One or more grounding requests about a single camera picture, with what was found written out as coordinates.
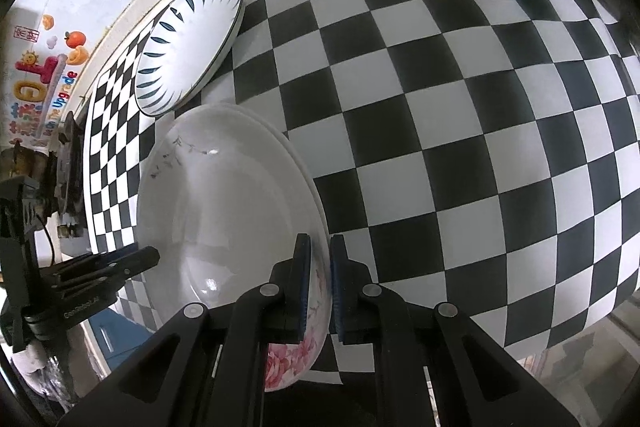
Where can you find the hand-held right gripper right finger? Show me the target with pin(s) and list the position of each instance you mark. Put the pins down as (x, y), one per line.
(339, 292)

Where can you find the black and white checkered cover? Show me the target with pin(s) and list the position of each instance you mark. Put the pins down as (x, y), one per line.
(425, 107)

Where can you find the white plate blue petal pattern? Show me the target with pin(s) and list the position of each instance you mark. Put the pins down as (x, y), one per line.
(225, 217)

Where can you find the plain white plate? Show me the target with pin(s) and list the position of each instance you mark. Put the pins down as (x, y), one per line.
(309, 177)

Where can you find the blue cabinet front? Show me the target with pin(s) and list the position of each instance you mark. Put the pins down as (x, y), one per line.
(107, 332)

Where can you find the white plate with blue dashes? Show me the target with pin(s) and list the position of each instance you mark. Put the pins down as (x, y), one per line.
(190, 42)

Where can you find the colourful wall sticker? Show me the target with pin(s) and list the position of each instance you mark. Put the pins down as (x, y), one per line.
(37, 77)

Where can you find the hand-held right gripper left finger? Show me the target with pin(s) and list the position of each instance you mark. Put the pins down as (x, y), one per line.
(303, 292)

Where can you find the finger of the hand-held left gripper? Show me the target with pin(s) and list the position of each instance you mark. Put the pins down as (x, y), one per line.
(135, 263)
(90, 264)

